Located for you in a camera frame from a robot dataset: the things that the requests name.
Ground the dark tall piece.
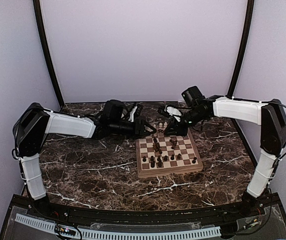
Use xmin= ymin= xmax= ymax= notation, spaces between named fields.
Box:
xmin=157 ymin=155 xmax=163 ymax=168
xmin=150 ymin=156 xmax=155 ymax=168

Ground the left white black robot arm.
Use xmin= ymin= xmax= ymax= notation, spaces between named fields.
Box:
xmin=12 ymin=99 xmax=156 ymax=218

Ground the white slotted cable duct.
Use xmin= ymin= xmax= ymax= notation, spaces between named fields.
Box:
xmin=14 ymin=213 xmax=221 ymax=240

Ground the wooden chess board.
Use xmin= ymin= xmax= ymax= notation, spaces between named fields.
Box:
xmin=135 ymin=131 xmax=203 ymax=178

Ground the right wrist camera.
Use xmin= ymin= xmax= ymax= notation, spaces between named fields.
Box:
xmin=181 ymin=86 xmax=205 ymax=107

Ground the left black frame post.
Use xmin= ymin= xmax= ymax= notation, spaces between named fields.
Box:
xmin=32 ymin=0 xmax=65 ymax=108

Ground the black frame post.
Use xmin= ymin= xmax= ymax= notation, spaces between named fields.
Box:
xmin=227 ymin=0 xmax=255 ymax=97
xmin=32 ymin=0 xmax=65 ymax=108

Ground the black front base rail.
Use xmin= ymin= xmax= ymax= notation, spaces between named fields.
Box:
xmin=1 ymin=194 xmax=286 ymax=240

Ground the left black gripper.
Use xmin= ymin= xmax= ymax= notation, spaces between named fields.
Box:
xmin=110 ymin=118 xmax=157 ymax=140

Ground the fallen dark piece pile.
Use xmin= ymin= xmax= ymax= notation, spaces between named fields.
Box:
xmin=153 ymin=137 xmax=178 ymax=155

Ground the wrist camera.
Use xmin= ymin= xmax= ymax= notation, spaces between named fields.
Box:
xmin=101 ymin=99 xmax=124 ymax=122
xmin=181 ymin=86 xmax=205 ymax=107

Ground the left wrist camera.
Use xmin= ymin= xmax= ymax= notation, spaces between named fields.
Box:
xmin=101 ymin=99 xmax=124 ymax=122

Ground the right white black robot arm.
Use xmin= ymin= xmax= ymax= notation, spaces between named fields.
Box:
xmin=158 ymin=95 xmax=286 ymax=199

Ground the right black frame post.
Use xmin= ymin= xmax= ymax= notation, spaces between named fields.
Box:
xmin=227 ymin=0 xmax=255 ymax=97

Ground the white pieces back row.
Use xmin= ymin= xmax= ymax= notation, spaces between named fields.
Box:
xmin=157 ymin=121 xmax=168 ymax=132

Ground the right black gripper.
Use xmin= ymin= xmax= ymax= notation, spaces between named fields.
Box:
xmin=164 ymin=108 xmax=207 ymax=137

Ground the dark tall piece front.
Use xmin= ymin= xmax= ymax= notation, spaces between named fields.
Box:
xmin=150 ymin=156 xmax=155 ymax=168

